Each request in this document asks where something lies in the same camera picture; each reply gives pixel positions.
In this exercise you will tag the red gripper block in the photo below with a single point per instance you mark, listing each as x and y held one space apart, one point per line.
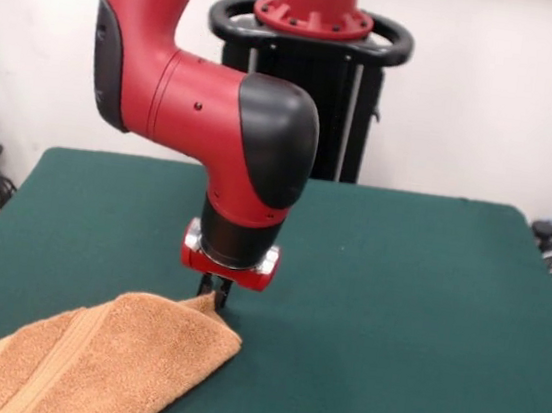
237 275

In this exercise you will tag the orange terry towel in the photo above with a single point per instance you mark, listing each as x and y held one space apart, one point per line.
111 357

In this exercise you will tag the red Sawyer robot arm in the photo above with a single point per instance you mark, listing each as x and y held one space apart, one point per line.
193 100

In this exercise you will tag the dark green table cloth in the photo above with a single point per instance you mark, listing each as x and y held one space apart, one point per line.
391 331

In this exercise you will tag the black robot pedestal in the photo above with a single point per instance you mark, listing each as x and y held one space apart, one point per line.
333 72

